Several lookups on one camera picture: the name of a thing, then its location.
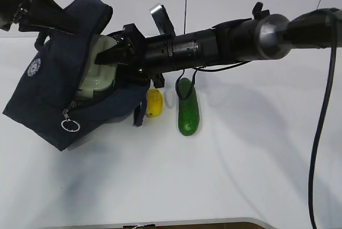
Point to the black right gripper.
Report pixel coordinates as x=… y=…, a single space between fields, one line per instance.
x=129 y=55

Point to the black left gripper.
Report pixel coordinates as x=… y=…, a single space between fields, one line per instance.
x=35 y=15

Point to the green lid glass food container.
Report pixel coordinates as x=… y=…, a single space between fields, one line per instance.
x=97 y=78

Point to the yellow lemon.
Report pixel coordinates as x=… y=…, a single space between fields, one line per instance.
x=154 y=103

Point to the dark green cucumber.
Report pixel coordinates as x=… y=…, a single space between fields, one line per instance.
x=188 y=107

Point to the navy blue lunch bag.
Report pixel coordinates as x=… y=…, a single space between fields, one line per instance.
x=45 y=97

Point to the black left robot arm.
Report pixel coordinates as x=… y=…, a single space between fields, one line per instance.
x=8 y=9

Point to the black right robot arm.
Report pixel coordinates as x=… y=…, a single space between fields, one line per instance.
x=265 y=36

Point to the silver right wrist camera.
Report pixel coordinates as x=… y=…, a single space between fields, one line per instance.
x=162 y=20

